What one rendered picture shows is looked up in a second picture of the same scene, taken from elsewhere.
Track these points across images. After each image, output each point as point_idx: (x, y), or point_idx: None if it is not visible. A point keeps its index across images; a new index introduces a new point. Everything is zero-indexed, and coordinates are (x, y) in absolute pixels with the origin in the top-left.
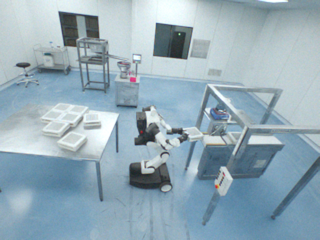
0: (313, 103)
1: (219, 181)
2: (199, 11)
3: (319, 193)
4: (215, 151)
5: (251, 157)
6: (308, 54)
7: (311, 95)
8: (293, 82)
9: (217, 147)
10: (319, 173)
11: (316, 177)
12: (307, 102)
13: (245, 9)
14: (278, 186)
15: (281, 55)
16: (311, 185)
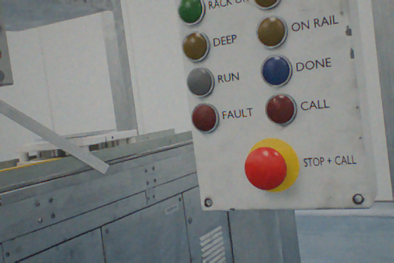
0: (172, 117)
1: (246, 105)
2: None
3: (378, 261)
4: (17, 237)
5: (179, 228)
6: (84, 22)
7: (155, 103)
8: (95, 102)
9: (15, 193)
10: (321, 236)
11: (329, 245)
12: (158, 124)
13: None
14: None
15: (22, 61)
16: (345, 261)
